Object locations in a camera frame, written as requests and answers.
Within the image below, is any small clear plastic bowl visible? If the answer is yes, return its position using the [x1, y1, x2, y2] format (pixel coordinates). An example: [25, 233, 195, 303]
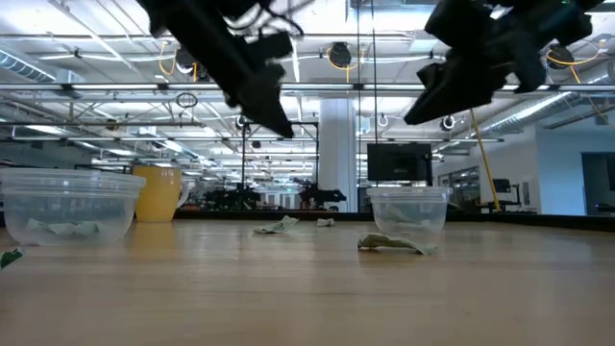
[366, 185, 454, 237]

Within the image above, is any green white sweetener packet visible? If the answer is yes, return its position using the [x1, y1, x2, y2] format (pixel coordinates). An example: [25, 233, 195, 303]
[0, 247, 25, 270]

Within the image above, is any background desk with monitor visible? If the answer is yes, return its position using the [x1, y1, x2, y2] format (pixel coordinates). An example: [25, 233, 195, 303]
[475, 178, 540, 214]

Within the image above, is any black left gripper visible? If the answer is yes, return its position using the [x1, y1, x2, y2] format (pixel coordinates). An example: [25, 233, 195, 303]
[210, 28, 296, 139]

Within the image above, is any background robot rig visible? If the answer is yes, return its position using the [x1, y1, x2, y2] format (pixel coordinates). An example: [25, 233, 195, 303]
[297, 178, 348, 211]
[203, 185, 278, 211]

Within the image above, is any long crumpled sweetener packet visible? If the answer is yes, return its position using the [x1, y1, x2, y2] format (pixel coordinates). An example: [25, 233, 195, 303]
[357, 233, 439, 257]

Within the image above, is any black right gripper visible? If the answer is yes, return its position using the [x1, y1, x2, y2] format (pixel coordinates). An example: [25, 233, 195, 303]
[403, 0, 550, 127]

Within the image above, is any yellow pole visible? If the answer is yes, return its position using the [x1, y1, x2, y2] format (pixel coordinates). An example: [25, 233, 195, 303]
[469, 108, 503, 200]

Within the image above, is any crumpled paper scrap centre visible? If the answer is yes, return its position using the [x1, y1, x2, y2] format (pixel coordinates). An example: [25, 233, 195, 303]
[253, 214, 300, 235]

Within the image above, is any black ceiling cable reel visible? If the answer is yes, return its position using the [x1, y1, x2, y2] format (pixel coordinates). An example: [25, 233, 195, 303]
[174, 46, 199, 74]
[547, 43, 576, 71]
[327, 41, 354, 70]

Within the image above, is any black hanging cable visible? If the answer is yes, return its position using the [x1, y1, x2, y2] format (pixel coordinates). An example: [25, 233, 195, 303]
[369, 0, 380, 188]

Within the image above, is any black monitor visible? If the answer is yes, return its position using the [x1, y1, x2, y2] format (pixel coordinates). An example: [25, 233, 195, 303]
[366, 142, 433, 183]

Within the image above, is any yellow mug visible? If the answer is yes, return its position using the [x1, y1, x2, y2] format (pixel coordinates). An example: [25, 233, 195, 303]
[131, 164, 190, 224]

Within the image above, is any large clear plastic bowl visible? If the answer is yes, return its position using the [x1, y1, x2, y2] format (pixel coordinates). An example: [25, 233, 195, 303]
[0, 167, 147, 247]

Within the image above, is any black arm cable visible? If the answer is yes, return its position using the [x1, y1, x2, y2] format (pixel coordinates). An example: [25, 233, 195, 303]
[230, 0, 306, 40]

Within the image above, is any black aluminium rig frame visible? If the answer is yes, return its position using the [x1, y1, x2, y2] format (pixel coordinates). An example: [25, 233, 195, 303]
[172, 209, 615, 234]

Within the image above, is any white building column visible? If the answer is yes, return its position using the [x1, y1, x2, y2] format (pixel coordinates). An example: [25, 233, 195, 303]
[317, 98, 359, 213]

